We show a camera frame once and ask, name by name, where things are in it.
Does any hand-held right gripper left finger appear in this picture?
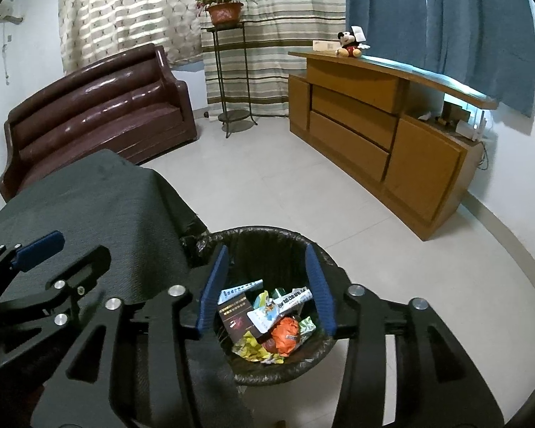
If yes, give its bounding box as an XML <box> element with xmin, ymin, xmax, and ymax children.
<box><xmin>29</xmin><ymin>244</ymin><xmax>230</xmax><ymax>428</ymax></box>

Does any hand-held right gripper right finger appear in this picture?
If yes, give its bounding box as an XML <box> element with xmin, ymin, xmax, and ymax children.
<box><xmin>304</xmin><ymin>243</ymin><xmax>504</xmax><ymax>428</ymax></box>

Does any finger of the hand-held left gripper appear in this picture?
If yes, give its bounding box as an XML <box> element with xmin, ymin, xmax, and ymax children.
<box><xmin>0</xmin><ymin>230</ymin><xmax>66</xmax><ymax>308</ymax></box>
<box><xmin>0</xmin><ymin>244</ymin><xmax>112</xmax><ymax>330</ymax></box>

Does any white blue snack wrapper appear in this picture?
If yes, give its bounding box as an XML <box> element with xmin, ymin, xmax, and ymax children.
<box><xmin>253</xmin><ymin>286</ymin><xmax>314</xmax><ymax>314</ymax></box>

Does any white blue paper packet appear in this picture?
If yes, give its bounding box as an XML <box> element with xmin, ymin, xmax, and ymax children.
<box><xmin>218</xmin><ymin>279</ymin><xmax>264</xmax><ymax>306</ymax></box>

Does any black cardboard box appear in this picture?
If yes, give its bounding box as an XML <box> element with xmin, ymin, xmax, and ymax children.
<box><xmin>216</xmin><ymin>301</ymin><xmax>268</xmax><ymax>344</ymax></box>

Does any orange plastic bag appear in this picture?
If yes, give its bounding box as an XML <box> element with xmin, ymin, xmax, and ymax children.
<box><xmin>271</xmin><ymin>317</ymin><xmax>301</xmax><ymax>357</ymax></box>

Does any trash bin with black liner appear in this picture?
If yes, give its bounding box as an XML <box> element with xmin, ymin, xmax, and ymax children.
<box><xmin>180</xmin><ymin>226</ymin><xmax>346</xmax><ymax>386</ymax></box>

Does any gold foil wrapper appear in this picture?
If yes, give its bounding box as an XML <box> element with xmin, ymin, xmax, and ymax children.
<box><xmin>232</xmin><ymin>332</ymin><xmax>272</xmax><ymax>362</ymax></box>

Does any dark grey tablecloth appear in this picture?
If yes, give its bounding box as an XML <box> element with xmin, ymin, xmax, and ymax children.
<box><xmin>0</xmin><ymin>149</ymin><xmax>255</xmax><ymax>428</ymax></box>

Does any brown leather sofa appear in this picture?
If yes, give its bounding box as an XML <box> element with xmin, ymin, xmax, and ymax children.
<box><xmin>0</xmin><ymin>44</ymin><xmax>198</xmax><ymax>201</ymax></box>

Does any wooden cabinet with drawers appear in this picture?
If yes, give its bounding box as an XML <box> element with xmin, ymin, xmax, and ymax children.
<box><xmin>287</xmin><ymin>50</ymin><xmax>499</xmax><ymax>240</ymax></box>

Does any black metal plant stand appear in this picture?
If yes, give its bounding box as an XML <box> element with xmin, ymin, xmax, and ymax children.
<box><xmin>200</xmin><ymin>21</ymin><xmax>259</xmax><ymax>139</ymax></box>

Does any white router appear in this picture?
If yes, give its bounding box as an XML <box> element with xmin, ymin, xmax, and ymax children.
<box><xmin>457</xmin><ymin>113</ymin><xmax>491</xmax><ymax>141</ymax></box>

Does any small brown box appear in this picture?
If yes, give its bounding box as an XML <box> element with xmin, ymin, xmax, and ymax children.
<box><xmin>443</xmin><ymin>101</ymin><xmax>467</xmax><ymax>122</ymax></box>

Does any white air conditioner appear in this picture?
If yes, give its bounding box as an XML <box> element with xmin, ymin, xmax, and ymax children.
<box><xmin>0</xmin><ymin>0</ymin><xmax>24</xmax><ymax>25</ymax></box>

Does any mouse plush toy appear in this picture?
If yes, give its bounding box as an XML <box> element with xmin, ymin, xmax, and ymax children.
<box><xmin>336</xmin><ymin>27</ymin><xmax>371</xmax><ymax>58</ymax></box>

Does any beige patterned curtain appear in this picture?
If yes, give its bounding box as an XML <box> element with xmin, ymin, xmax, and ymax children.
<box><xmin>58</xmin><ymin>0</ymin><xmax>206</xmax><ymax>76</ymax></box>

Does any striped curtain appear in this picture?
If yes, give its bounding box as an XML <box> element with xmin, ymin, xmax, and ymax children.
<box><xmin>195</xmin><ymin>0</ymin><xmax>347</xmax><ymax>119</ymax></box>

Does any potted plant in red pot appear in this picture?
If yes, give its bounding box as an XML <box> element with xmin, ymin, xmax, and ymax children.
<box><xmin>195</xmin><ymin>0</ymin><xmax>257</xmax><ymax>27</ymax></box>

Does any blue curtain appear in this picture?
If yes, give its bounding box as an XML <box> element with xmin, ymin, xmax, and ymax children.
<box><xmin>344</xmin><ymin>0</ymin><xmax>535</xmax><ymax>119</ymax></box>

